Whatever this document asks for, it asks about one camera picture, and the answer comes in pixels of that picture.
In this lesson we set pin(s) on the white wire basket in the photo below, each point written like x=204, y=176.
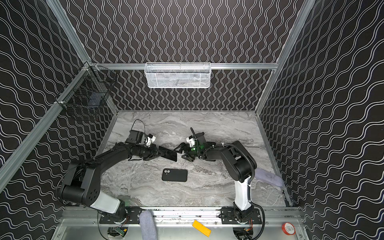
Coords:
x=178, y=75

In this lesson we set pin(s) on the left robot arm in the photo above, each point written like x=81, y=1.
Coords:
x=82, y=182

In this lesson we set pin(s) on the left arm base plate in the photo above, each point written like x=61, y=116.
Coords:
x=132, y=217

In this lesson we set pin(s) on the yellow tag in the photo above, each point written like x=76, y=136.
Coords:
x=201, y=228

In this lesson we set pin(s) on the red tape roll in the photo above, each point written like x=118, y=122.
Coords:
x=288, y=229

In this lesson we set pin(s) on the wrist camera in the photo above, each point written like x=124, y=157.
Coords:
x=191, y=141
x=150, y=139

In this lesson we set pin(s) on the black phone case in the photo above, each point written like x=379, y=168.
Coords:
x=175, y=175

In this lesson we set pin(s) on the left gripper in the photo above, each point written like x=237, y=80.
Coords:
x=156, y=151

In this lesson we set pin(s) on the black phone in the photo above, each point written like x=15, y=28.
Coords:
x=170, y=155

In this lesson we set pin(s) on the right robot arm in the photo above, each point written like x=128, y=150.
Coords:
x=239, y=163

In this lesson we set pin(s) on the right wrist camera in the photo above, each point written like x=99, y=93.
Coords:
x=191, y=141

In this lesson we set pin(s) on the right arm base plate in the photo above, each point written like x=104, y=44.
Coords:
x=232, y=216

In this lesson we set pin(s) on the black wire basket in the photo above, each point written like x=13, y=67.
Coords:
x=90, y=98

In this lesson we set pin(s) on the aluminium front rail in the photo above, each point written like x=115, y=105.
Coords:
x=178, y=216

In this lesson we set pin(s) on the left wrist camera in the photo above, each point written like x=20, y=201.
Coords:
x=150, y=139

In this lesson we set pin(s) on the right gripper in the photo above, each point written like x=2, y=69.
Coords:
x=190, y=150

